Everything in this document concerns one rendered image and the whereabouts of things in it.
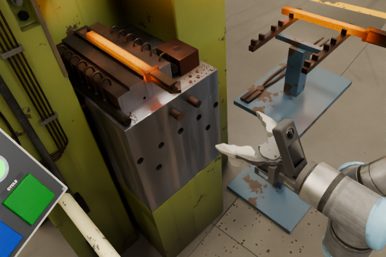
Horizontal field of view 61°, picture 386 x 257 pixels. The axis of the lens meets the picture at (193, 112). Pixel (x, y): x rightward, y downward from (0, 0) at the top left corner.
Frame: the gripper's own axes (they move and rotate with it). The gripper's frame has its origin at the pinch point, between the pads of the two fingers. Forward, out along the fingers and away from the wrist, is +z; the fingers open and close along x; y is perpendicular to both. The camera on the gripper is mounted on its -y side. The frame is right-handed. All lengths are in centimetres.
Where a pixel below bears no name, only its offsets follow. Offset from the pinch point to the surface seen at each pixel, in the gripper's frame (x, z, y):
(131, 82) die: -6.2, 34.7, 0.8
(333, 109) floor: 127, 25, 100
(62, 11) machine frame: -2, 81, -6
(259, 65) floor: 135, 93, 100
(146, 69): -0.8, 34.0, -1.0
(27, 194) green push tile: -44.0, 17.3, -2.2
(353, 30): 65, 3, 6
